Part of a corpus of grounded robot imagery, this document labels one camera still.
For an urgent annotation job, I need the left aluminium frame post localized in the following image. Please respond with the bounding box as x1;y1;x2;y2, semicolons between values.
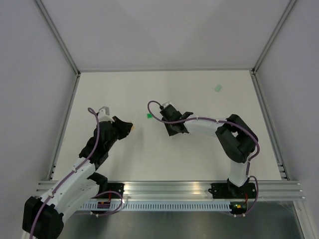
33;0;81;180

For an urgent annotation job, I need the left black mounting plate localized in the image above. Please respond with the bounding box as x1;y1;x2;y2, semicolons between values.
106;183;125;201

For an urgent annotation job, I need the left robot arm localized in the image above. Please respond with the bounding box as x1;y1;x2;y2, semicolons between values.
22;116;133;239

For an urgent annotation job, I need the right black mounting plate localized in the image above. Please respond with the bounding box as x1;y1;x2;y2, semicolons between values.
208;183;257;199

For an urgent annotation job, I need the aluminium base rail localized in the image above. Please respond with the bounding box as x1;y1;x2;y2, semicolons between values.
36;181;306;201

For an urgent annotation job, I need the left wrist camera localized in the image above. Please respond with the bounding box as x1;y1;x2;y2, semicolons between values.
98;106;114;122

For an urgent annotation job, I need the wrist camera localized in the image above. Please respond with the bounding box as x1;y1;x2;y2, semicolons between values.
160;102;172;110
98;106;114;122

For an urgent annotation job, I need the black mounting plate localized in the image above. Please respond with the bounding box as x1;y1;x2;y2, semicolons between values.
208;183;257;199
106;183;125;201

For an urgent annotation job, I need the aluminium frame post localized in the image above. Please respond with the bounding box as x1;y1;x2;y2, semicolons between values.
250;0;298;181
33;0;81;180

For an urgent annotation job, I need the light green pen cap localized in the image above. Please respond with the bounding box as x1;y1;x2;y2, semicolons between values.
215;85;222;92

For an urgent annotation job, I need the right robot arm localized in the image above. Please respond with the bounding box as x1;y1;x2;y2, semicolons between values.
159;103;260;198

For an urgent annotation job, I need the white slotted cable duct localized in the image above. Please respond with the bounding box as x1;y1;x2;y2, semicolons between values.
79;200;231;212

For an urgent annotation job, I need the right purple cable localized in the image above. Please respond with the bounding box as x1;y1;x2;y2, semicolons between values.
147;100;262;218

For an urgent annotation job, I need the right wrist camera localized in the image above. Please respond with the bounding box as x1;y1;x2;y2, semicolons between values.
160;102;172;110

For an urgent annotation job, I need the right aluminium frame post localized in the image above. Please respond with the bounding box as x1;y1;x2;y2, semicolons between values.
250;0;298;181

